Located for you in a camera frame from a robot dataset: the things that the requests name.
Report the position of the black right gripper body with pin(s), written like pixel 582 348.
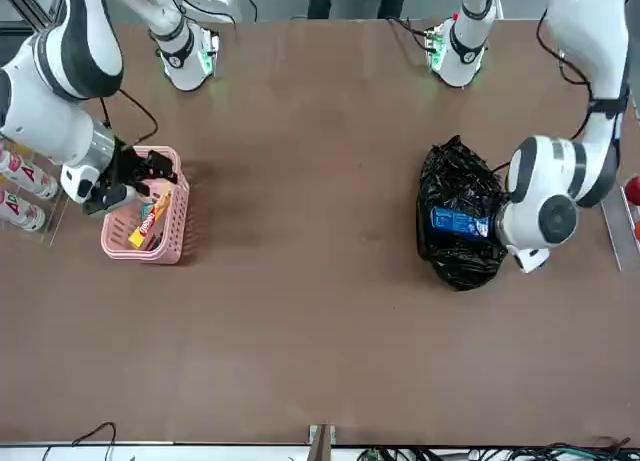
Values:
pixel 130 166

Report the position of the long yellow snack box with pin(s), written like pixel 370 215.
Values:
pixel 150 221

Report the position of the blue snack box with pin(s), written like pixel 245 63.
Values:
pixel 460 222

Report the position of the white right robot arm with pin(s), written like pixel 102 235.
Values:
pixel 45 111

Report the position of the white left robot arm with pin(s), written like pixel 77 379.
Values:
pixel 590 41

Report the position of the pink plastic basket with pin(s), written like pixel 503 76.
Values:
pixel 117 231

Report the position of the black plastic bag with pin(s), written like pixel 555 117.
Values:
pixel 460 181

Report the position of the dark snack packet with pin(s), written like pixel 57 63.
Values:
pixel 156 241

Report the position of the clear acrylic bottle stand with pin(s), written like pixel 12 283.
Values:
pixel 55 221

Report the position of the pink cap white bottle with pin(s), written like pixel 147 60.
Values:
pixel 25 173
pixel 22 211

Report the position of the clear acrylic fruit stand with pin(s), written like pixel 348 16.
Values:
pixel 612 231

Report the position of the red yellow apple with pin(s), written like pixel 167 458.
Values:
pixel 634 191

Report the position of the orange fruit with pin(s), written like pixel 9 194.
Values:
pixel 637 229

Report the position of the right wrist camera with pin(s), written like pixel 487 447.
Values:
pixel 105 201

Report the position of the aluminium frame post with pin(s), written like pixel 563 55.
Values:
pixel 322 443

